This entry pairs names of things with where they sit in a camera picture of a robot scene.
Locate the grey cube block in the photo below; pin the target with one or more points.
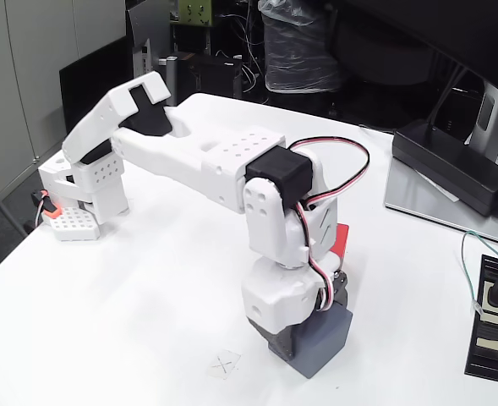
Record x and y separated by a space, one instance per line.
320 342

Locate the red cube block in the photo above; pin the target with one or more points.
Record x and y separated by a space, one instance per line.
342 241

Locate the silver monitor stand base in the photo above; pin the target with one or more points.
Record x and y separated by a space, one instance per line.
413 194

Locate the black power strip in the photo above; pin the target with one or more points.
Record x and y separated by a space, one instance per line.
487 338

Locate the black power adapter brick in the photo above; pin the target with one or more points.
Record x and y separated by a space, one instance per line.
447 165

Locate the silver monitor stand neck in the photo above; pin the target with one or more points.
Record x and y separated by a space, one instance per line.
491 114

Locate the black box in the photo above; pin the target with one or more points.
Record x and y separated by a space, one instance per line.
208 74

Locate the black monitor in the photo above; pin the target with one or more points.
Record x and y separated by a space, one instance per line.
443 29

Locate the green board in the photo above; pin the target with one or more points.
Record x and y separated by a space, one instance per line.
194 12

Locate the grey computer case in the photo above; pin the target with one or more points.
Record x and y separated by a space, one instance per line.
147 25

